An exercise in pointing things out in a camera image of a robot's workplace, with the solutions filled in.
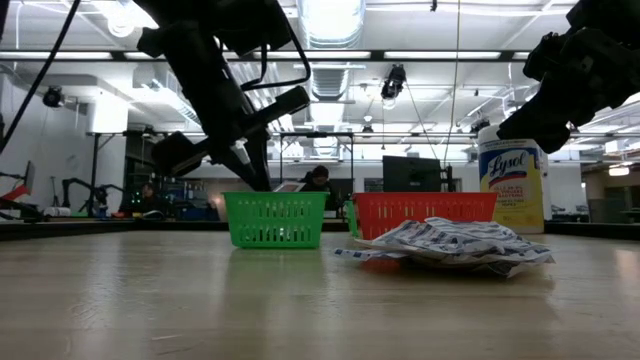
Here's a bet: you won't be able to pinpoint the black overhead light bar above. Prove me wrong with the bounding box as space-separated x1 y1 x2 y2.
0 48 531 64

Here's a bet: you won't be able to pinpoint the person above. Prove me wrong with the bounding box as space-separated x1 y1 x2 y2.
128 182 167 217
299 164 342 212

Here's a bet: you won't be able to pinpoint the red white square packet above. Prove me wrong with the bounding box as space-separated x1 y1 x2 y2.
272 180 307 194

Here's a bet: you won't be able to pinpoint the red plastic mesh basket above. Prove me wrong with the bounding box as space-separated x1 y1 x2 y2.
351 191 499 241

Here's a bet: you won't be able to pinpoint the Lysol wipes canister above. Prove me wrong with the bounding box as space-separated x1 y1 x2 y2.
477 124 547 235

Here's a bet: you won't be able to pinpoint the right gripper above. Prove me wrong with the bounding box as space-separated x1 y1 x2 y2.
497 29 640 154

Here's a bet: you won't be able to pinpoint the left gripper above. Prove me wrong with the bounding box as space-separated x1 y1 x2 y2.
134 0 311 193

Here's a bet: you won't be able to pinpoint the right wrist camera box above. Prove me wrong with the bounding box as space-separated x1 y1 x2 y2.
567 0 640 36

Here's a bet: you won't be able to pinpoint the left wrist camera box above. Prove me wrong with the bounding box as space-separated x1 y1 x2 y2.
214 0 294 56

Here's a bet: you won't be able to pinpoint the black overhead camera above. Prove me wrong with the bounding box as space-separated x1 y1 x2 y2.
379 63 408 101

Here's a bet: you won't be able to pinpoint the green plastic mesh basket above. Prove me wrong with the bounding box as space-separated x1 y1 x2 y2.
343 199 360 238
223 191 330 250

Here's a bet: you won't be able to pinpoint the long black arm cable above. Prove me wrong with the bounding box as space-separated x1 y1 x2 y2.
0 0 82 151

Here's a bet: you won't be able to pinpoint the black background rig frame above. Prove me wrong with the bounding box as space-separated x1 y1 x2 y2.
272 131 356 194

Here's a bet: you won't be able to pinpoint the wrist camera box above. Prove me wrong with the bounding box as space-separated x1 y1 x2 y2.
214 0 294 56
567 0 640 36

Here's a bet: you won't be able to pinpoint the thin hanging cable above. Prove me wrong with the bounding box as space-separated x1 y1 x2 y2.
441 0 462 169

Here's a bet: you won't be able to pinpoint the dark equipment rack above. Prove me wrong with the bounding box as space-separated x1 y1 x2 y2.
123 130 170 217

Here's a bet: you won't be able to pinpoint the black computer monitor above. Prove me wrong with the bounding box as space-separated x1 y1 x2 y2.
382 155 444 194

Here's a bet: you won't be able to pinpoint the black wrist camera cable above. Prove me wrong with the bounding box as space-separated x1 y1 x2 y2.
239 24 312 92

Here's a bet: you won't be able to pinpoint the black red background device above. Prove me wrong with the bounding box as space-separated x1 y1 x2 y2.
0 160 44 224

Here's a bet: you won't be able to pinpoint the round silver air duct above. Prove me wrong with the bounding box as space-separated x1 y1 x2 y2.
295 0 368 103

